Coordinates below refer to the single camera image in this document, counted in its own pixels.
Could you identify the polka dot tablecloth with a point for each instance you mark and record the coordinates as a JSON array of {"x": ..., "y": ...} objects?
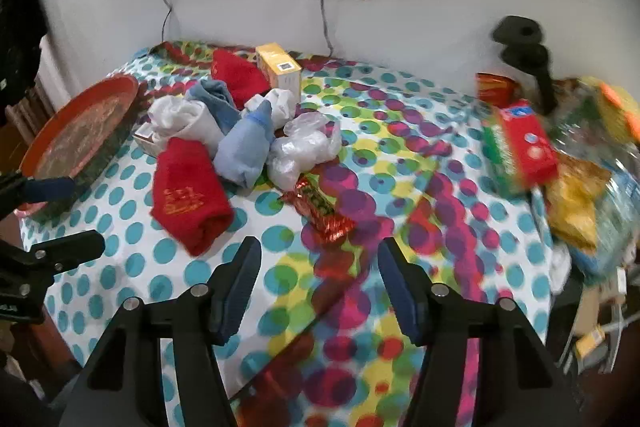
[{"x": 400, "y": 157}]

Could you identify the yellow snack bag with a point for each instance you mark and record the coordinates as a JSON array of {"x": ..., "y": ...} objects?
[{"x": 580, "y": 202}]

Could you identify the light blue sock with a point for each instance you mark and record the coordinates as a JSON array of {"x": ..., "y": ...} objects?
[
  {"x": 215, "y": 99},
  {"x": 245, "y": 147}
]

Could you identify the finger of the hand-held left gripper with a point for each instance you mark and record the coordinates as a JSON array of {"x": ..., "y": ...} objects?
[
  {"x": 70, "y": 249},
  {"x": 50, "y": 189}
]

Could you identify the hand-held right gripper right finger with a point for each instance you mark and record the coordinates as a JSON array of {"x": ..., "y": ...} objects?
[{"x": 400, "y": 302}]

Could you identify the large clear plastic bag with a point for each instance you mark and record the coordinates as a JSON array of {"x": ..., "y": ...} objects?
[{"x": 585, "y": 132}]

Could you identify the red sock with gold print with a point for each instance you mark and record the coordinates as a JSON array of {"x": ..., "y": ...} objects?
[
  {"x": 185, "y": 202},
  {"x": 235, "y": 77}
]

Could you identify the orange and yellow toy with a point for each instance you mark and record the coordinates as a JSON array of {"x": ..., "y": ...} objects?
[{"x": 620, "y": 104}]

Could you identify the red and green box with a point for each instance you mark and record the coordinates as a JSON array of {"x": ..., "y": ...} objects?
[{"x": 530, "y": 147}]

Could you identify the yellow box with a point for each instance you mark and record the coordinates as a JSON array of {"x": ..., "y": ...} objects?
[{"x": 280, "y": 67}]

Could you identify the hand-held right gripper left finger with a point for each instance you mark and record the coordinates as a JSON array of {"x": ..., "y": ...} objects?
[{"x": 240, "y": 292}]

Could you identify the red candy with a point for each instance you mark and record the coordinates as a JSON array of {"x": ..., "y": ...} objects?
[{"x": 315, "y": 207}]

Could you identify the white sock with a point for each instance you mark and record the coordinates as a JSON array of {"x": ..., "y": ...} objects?
[
  {"x": 282, "y": 102},
  {"x": 175, "y": 117}
]

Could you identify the black hanging jacket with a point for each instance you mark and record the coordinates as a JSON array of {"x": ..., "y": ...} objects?
[{"x": 15, "y": 32}]

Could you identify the red round tray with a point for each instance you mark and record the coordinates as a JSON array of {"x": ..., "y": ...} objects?
[{"x": 75, "y": 137}]

